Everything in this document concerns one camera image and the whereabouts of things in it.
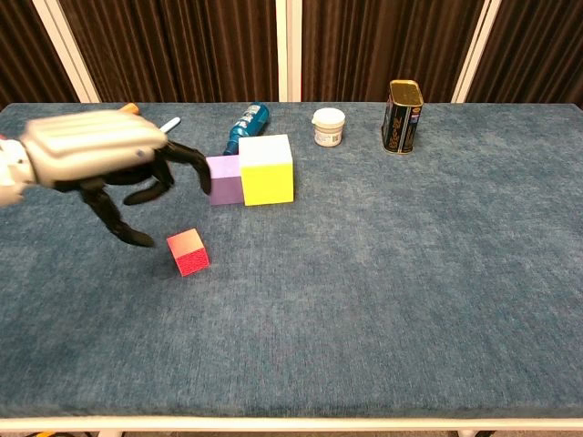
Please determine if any purple cube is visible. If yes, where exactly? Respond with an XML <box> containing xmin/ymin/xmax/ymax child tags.
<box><xmin>205</xmin><ymin>154</ymin><xmax>246</xmax><ymax>208</ymax></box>

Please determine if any dark pleated divider panel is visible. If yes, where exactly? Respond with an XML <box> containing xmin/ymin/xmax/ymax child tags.
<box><xmin>289</xmin><ymin>0</ymin><xmax>493</xmax><ymax>104</ymax></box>
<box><xmin>450</xmin><ymin>0</ymin><xmax>583</xmax><ymax>110</ymax></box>
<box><xmin>0</xmin><ymin>0</ymin><xmax>81</xmax><ymax>110</ymax></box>
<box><xmin>45</xmin><ymin>0</ymin><xmax>291</xmax><ymax>104</ymax></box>

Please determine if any white yellow block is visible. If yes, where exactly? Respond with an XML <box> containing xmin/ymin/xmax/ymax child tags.
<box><xmin>238</xmin><ymin>134</ymin><xmax>295</xmax><ymax>207</ymax></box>

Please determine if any small red and yellow cube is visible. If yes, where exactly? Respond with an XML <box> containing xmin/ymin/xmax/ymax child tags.
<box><xmin>166</xmin><ymin>228</ymin><xmax>211</xmax><ymax>278</ymax></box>

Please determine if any blue spray bottle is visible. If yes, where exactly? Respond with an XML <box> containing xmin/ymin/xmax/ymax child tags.
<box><xmin>221</xmin><ymin>102</ymin><xmax>271</xmax><ymax>156</ymax></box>

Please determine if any blue tablecloth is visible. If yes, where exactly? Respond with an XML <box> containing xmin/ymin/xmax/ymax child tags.
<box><xmin>0</xmin><ymin>102</ymin><xmax>583</xmax><ymax>419</ymax></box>

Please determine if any white table frame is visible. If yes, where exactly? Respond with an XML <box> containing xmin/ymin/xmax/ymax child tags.
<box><xmin>0</xmin><ymin>415</ymin><xmax>583</xmax><ymax>437</ymax></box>

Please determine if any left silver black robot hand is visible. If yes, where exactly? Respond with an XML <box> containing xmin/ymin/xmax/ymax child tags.
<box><xmin>20</xmin><ymin>108</ymin><xmax>213</xmax><ymax>249</ymax></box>

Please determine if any black and gold tin can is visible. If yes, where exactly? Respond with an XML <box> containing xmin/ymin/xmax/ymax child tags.
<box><xmin>381</xmin><ymin>79</ymin><xmax>424</xmax><ymax>157</ymax></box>

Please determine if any white round jar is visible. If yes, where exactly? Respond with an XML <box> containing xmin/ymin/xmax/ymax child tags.
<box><xmin>312</xmin><ymin>107</ymin><xmax>347</xmax><ymax>148</ymax></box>

